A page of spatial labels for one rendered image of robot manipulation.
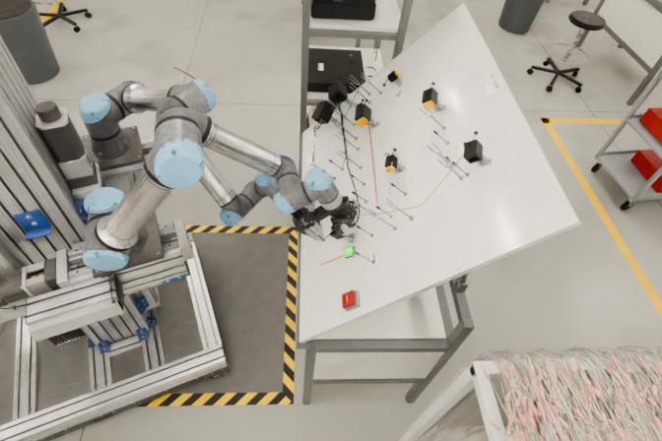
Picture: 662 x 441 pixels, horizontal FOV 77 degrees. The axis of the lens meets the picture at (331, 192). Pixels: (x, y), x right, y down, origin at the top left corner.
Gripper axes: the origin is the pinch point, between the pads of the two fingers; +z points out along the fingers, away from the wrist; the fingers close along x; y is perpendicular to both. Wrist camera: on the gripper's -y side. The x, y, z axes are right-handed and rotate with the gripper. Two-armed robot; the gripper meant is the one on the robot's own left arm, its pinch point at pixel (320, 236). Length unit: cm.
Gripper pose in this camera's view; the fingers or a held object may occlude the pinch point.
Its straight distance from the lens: 165.3
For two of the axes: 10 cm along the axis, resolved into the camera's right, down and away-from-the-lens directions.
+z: 6.1, 7.1, 3.5
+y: 2.3, 2.6, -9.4
